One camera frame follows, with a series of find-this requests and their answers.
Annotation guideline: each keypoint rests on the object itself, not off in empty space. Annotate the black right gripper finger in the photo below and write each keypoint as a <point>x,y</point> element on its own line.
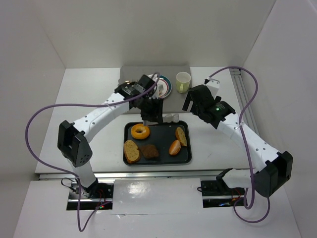
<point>196,107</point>
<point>189,98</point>

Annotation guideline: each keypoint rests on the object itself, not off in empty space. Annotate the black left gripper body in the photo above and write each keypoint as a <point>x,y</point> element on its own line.
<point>152,115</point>

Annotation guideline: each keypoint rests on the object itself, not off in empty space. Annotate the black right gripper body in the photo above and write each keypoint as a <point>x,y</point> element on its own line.
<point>192,98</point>

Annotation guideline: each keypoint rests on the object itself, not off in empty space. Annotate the metal food tongs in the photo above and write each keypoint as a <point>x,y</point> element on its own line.
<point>168,118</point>

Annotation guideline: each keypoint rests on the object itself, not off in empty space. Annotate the small seeded bread slice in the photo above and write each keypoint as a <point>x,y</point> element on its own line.
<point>181,136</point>

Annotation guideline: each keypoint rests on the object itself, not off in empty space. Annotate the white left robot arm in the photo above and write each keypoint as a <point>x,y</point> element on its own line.
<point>74,138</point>

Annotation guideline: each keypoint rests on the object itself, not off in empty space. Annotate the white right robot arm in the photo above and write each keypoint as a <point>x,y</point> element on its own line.
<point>270,169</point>

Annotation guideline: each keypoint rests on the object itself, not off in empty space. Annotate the dark brown chocolate bread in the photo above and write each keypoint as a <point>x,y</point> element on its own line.
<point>150,152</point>

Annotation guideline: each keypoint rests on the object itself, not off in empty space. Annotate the orange bread roll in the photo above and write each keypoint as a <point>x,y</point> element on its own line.
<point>175,147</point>

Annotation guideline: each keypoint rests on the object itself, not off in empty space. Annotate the oval seeded bread slice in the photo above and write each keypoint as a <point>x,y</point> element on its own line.
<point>131,152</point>

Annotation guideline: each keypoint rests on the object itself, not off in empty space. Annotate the white plate teal rim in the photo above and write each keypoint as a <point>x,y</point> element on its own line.
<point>162,89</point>

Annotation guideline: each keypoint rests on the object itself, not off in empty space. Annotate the pale green mug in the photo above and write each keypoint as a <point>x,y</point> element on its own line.
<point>183,81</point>

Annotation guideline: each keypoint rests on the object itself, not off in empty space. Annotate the orange glazed donut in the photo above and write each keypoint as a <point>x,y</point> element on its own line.
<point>140,131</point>

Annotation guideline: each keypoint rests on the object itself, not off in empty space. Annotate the black rectangular tray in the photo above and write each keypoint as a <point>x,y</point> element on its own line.
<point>161,136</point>

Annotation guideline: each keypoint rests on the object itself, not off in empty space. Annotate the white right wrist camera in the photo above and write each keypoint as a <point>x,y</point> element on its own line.
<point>213,85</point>

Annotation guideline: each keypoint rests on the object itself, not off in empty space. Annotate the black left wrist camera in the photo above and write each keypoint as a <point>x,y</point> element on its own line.
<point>145,82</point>

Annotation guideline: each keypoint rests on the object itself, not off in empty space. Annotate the aluminium rail right side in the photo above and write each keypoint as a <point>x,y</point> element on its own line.
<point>243,99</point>

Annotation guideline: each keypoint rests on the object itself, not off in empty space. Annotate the aluminium rail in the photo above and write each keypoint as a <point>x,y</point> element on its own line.
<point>159,174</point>
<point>243,99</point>

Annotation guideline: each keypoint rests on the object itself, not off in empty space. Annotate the aluminium rail front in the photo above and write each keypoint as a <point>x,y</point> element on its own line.
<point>159,174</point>

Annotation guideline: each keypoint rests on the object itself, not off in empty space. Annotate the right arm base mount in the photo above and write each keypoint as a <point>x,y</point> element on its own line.
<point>213,196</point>

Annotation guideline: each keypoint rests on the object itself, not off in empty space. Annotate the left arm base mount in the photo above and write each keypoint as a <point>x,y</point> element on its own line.
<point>100,198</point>

